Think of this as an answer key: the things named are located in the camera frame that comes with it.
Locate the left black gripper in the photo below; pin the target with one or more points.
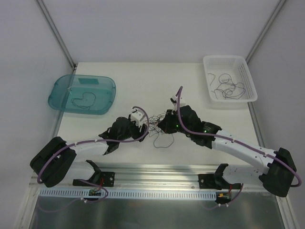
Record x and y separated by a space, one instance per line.
140 131

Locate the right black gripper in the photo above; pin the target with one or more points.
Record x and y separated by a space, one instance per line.
168 122

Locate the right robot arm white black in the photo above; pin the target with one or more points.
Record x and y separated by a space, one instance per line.
271 169

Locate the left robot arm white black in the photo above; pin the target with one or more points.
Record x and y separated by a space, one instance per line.
59 161

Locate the teal translucent plastic bin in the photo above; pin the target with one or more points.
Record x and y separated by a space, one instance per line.
83 94

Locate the white perforated plastic basket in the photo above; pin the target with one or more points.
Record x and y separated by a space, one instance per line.
229 81

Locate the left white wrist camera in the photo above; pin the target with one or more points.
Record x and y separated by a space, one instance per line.
137 116

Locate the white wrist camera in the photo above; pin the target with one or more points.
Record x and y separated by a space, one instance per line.
137 116
174 100

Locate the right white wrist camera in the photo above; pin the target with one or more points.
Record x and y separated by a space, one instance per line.
174 100

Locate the aluminium mounting rail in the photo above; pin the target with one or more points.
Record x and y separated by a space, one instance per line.
169 175

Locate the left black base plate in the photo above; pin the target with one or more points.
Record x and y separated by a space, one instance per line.
106 179

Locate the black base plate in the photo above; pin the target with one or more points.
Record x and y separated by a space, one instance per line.
208 181
106 179

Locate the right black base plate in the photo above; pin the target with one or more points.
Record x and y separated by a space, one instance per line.
208 181

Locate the white slotted cable duct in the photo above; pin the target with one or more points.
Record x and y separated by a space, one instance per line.
128 194

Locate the left aluminium frame post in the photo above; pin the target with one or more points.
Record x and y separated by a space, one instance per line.
53 28

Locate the aluminium frame post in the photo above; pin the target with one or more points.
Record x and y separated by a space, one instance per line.
53 28
266 28

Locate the right aluminium frame post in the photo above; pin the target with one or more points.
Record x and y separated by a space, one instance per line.
266 28

